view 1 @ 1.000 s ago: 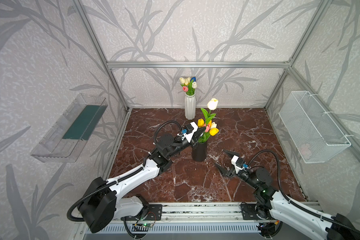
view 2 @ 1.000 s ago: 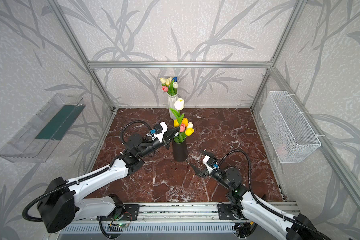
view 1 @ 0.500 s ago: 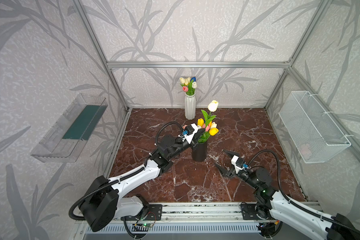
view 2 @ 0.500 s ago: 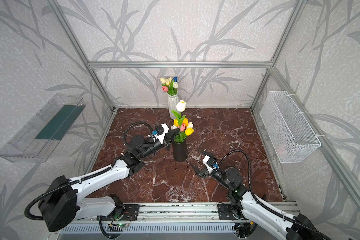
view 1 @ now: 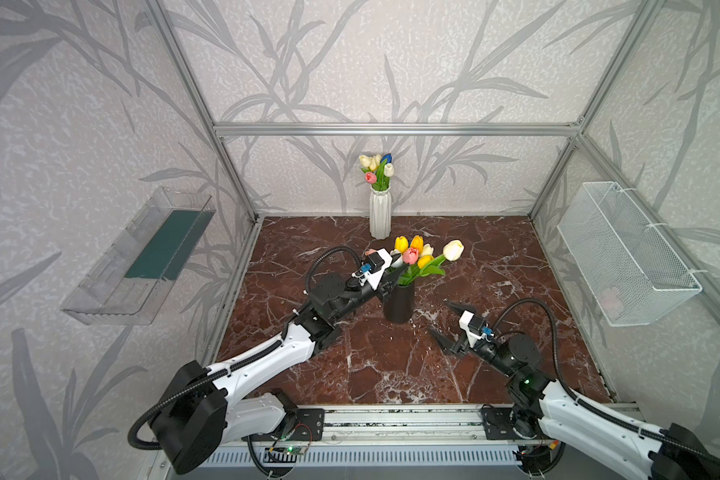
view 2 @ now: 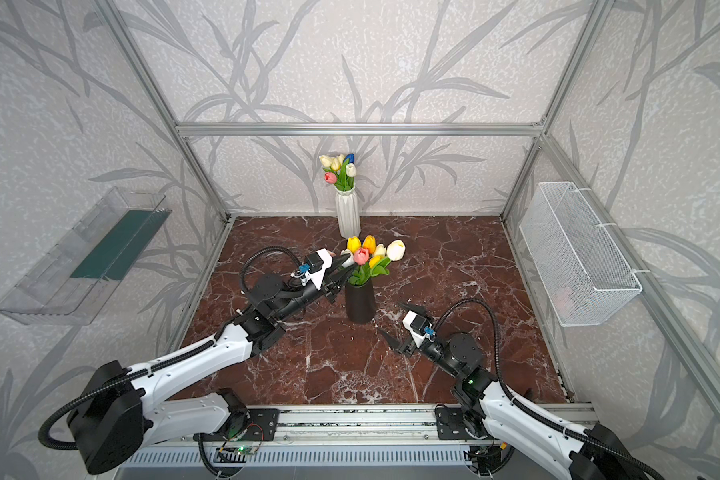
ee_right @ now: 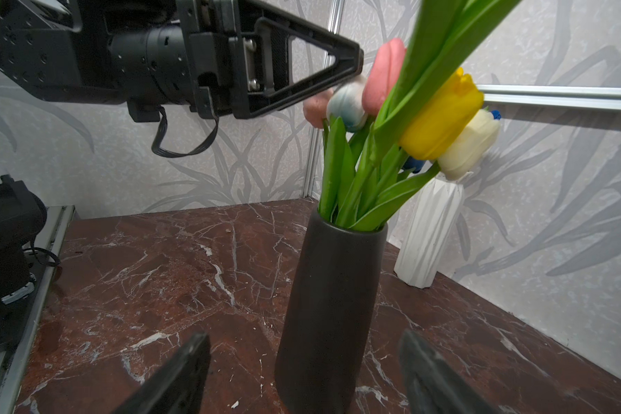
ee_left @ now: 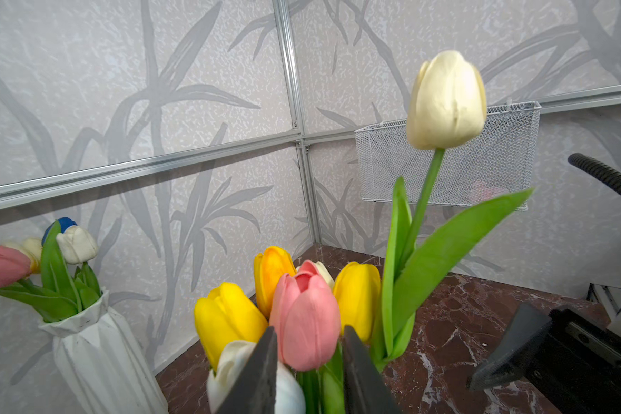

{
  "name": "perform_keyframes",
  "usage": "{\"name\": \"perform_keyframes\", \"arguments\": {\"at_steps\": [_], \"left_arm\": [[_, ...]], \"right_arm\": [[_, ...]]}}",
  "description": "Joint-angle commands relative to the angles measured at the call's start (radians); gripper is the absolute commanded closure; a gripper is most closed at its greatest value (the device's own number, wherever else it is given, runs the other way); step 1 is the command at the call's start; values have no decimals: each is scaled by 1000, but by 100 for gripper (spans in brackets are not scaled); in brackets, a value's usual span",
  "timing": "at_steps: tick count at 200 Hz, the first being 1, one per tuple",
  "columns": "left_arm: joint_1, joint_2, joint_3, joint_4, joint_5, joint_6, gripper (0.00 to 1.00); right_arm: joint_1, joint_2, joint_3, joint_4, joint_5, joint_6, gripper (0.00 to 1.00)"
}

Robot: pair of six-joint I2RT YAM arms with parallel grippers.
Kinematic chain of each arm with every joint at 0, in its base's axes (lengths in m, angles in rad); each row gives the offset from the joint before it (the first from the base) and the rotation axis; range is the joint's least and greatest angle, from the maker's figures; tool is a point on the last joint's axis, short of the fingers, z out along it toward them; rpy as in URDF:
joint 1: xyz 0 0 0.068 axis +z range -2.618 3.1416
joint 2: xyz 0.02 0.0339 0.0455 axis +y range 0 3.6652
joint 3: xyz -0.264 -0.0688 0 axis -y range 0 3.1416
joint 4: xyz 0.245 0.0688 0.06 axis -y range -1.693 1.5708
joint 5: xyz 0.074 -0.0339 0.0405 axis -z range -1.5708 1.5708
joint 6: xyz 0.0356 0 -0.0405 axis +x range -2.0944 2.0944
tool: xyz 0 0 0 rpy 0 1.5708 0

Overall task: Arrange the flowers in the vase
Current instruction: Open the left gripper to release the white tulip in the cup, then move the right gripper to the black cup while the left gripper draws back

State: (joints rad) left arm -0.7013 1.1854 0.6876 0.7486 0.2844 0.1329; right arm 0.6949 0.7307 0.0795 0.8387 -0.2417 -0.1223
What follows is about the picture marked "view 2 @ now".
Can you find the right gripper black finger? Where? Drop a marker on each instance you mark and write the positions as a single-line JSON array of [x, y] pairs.
[[419, 310], [402, 347]]

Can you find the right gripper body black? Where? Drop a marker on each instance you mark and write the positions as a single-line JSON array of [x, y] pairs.
[[405, 342]]

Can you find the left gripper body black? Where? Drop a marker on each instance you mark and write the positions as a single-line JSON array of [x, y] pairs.
[[331, 276]]

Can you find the bundle of tulips with band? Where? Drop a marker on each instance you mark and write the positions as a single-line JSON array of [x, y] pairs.
[[362, 255]]

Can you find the bright yellow tulip flower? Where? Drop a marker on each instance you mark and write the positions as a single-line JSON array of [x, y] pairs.
[[375, 266]]

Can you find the black cylindrical vase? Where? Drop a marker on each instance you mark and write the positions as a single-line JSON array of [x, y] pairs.
[[360, 303]]

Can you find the white ribbed ceramic vase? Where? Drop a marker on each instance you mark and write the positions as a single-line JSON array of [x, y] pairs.
[[348, 213]]

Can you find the white tulip flower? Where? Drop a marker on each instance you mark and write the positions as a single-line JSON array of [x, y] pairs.
[[350, 171]]

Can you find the small cream tulip flower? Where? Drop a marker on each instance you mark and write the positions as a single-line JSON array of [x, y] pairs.
[[395, 251]]

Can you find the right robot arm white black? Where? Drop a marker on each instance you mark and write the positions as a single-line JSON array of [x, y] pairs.
[[490, 408]]

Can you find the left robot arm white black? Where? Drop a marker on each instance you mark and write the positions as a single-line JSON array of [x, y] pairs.
[[125, 409]]

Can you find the green circuit board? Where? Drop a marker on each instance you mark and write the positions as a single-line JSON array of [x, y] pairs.
[[243, 450]]

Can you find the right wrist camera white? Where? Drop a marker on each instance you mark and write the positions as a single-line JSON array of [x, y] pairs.
[[420, 327]]

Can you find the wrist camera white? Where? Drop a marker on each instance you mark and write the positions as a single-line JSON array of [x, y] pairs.
[[420, 327], [314, 268]]

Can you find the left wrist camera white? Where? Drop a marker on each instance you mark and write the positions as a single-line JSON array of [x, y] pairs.
[[314, 268]]

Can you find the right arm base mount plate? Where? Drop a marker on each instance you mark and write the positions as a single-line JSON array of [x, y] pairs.
[[451, 424]]

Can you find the aluminium frame front rail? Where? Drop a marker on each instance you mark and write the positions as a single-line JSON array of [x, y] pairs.
[[366, 426]]

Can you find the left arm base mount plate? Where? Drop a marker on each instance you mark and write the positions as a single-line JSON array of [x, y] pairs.
[[258, 425]]

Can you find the aluminium frame back crossbar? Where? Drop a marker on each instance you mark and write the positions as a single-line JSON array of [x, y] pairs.
[[196, 129]]

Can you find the white wire mesh basket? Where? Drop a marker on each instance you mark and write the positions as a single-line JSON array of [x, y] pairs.
[[585, 275]]

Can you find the clear plastic wall tray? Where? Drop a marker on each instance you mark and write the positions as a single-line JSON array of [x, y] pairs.
[[72, 282]]

